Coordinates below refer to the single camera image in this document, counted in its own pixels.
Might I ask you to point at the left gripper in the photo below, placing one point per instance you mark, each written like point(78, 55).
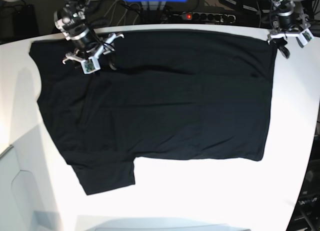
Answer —
point(287, 26)

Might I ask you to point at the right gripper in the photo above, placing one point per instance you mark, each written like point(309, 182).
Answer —
point(89, 47)

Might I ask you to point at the black T-shirt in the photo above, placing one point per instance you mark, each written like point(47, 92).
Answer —
point(178, 95)

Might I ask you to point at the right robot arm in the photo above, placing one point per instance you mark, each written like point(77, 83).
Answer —
point(72, 22)

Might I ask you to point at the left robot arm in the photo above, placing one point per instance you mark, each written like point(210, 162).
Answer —
point(285, 7)

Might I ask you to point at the black power strip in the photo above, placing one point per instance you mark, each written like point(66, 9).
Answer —
point(204, 17)

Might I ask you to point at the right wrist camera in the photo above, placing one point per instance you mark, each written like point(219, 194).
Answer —
point(90, 65)

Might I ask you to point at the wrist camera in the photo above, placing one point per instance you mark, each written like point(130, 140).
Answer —
point(90, 65)
point(304, 38)

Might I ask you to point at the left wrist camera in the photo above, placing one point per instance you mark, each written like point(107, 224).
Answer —
point(304, 38)

